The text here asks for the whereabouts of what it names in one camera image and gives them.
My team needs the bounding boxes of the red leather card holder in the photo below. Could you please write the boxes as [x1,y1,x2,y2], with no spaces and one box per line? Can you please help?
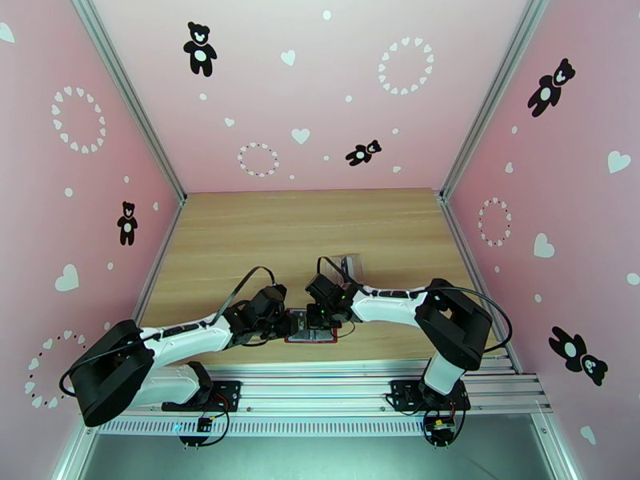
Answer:
[283,307,339,345]

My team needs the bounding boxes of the clear acrylic card stand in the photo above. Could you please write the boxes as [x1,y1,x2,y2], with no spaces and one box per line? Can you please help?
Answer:
[323,252,367,290]

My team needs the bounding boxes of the controller board with yellow plug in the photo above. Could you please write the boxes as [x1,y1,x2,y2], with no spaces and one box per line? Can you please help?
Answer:
[425,412,457,445]

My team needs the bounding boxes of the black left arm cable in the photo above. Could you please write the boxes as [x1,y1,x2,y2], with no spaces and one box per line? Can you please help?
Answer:
[59,266,278,400]

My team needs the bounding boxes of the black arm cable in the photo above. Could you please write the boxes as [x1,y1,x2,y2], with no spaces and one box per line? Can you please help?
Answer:
[59,266,278,400]
[316,257,514,358]

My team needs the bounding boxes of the aluminium extrusion rail bed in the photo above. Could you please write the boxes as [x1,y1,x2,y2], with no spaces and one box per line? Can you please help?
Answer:
[79,358,554,420]

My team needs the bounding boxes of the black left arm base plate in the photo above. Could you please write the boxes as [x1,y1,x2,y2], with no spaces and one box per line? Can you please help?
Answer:
[161,379,242,413]

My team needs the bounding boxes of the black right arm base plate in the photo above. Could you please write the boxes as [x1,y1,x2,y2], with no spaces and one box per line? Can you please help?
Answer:
[389,379,472,413]

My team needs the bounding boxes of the slotted white cable duct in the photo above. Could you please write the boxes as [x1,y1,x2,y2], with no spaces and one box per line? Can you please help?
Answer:
[94,418,546,438]

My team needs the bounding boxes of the black base cable loop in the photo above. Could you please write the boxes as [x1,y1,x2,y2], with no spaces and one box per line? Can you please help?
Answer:
[422,388,474,450]
[179,393,232,450]

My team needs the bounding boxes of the aluminium table side rail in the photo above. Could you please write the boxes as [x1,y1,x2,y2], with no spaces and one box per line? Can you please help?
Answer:
[107,193,189,377]
[438,193,522,377]

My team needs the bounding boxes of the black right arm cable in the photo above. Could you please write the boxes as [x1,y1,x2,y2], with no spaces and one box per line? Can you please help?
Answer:
[316,257,514,358]

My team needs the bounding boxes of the aluminium frame post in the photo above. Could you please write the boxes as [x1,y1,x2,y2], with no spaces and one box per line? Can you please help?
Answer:
[67,0,189,205]
[438,0,555,202]

